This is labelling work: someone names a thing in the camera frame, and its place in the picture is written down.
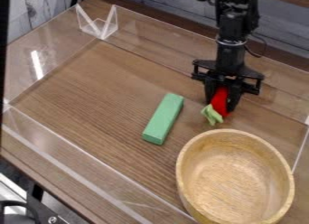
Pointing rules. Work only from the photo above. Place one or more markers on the round wooden bowl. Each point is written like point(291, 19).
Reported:
point(234, 179)

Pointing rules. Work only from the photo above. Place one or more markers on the black vertical foreground post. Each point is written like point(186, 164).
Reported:
point(4, 14)

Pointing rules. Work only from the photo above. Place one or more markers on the clear acrylic enclosure wall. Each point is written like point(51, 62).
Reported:
point(81, 97)

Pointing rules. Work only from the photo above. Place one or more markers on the black metal table frame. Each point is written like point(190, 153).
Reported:
point(50, 210)

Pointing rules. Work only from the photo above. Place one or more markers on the red plush strawberry toy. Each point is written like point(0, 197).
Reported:
point(216, 110)

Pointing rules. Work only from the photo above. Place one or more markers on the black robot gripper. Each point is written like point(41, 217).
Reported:
point(229, 72)

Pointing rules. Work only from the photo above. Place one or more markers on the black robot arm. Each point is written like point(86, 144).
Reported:
point(237, 21)

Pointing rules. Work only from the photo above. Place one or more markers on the green rectangular block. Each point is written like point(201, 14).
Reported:
point(164, 118)

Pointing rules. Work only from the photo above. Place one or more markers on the clear acrylic corner bracket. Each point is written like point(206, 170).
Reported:
point(98, 27)

